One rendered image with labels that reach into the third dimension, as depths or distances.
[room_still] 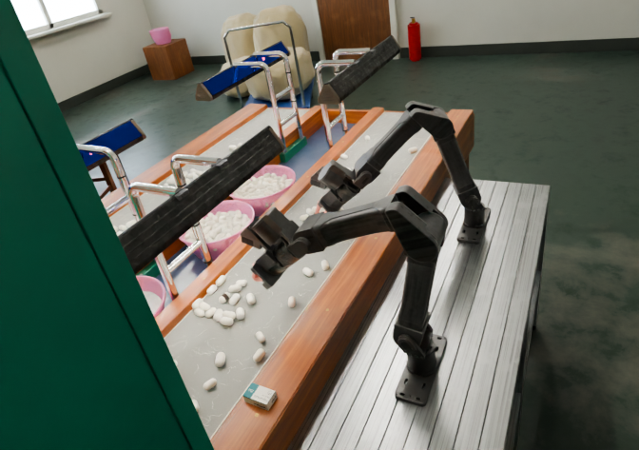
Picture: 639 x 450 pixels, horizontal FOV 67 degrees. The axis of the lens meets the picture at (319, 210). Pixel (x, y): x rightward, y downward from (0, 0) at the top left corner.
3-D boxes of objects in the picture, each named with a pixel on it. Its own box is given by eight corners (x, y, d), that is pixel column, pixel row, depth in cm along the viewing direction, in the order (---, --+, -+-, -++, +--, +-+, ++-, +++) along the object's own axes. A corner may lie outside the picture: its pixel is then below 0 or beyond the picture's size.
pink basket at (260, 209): (312, 188, 192) (307, 167, 187) (277, 225, 173) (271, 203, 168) (257, 182, 205) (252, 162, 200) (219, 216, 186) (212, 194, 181)
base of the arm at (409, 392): (390, 374, 102) (423, 382, 99) (417, 309, 117) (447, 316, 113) (393, 398, 106) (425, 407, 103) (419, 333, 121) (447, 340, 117)
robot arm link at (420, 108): (351, 178, 141) (427, 99, 129) (349, 165, 149) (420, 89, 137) (381, 201, 145) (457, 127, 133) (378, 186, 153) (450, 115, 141)
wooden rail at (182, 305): (385, 128, 238) (383, 107, 232) (90, 453, 108) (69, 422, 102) (375, 127, 240) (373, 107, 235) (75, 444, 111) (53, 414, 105)
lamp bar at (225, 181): (285, 148, 138) (280, 125, 134) (121, 287, 93) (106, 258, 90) (262, 146, 142) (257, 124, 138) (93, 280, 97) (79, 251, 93)
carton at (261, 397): (277, 397, 100) (275, 390, 99) (268, 411, 97) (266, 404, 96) (254, 388, 102) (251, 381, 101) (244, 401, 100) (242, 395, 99)
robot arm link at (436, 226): (391, 344, 107) (407, 226, 88) (399, 322, 112) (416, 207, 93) (418, 354, 105) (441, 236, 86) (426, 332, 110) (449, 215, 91)
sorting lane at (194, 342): (446, 118, 220) (446, 113, 219) (181, 490, 90) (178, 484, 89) (384, 115, 235) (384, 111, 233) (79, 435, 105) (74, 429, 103)
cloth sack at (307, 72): (326, 79, 478) (319, 38, 458) (291, 107, 424) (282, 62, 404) (278, 80, 503) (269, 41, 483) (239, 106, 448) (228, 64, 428)
